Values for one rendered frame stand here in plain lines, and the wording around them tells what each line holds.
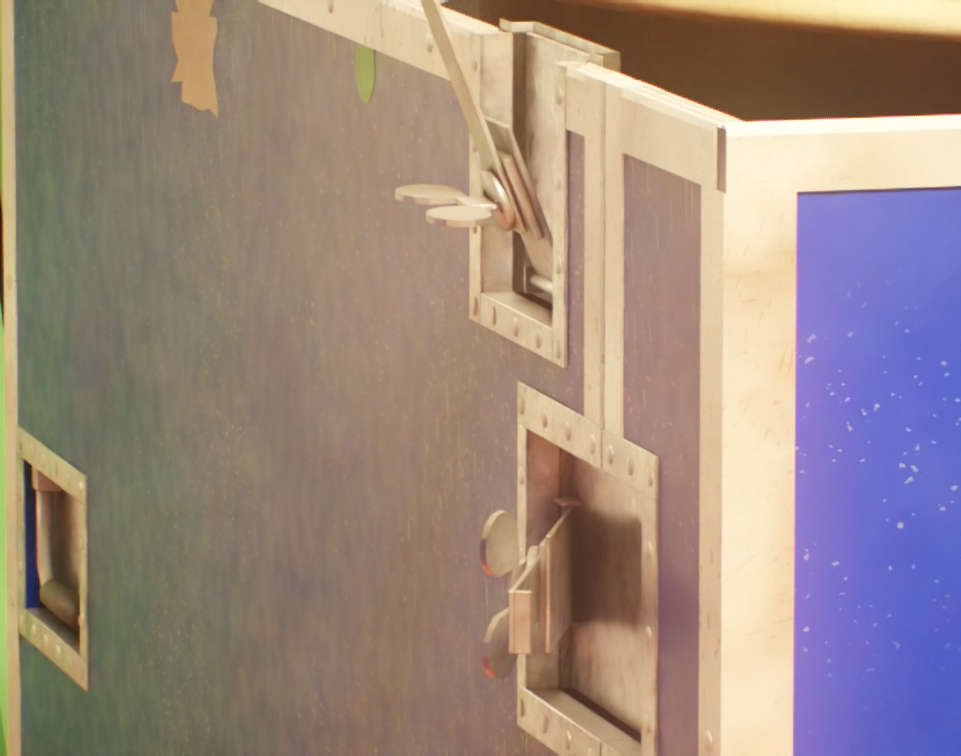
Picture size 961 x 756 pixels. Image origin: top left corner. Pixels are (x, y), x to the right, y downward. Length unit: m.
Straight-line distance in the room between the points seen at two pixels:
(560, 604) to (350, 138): 0.33
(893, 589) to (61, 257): 1.03
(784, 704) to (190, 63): 0.78
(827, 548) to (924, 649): 0.05
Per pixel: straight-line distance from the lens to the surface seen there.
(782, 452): 2.42
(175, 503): 3.20
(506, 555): 2.59
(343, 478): 2.91
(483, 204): 2.63
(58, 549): 3.52
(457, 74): 2.62
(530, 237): 2.63
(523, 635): 2.53
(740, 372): 2.41
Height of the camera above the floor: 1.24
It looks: 9 degrees down
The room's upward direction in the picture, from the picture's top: straight up
